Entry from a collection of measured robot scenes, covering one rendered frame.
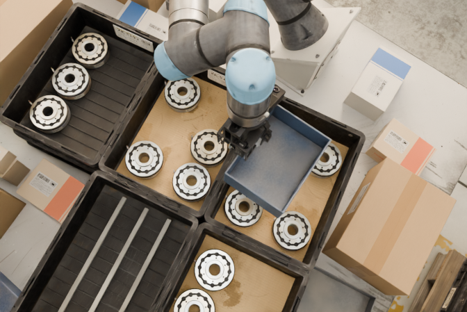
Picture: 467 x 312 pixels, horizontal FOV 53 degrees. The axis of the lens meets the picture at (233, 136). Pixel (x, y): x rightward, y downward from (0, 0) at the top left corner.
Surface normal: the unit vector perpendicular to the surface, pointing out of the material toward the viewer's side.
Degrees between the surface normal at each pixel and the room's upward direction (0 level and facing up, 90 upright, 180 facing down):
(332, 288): 0
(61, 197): 0
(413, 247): 0
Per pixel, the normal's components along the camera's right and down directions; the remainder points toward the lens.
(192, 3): 0.21, -0.37
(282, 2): -0.18, 0.75
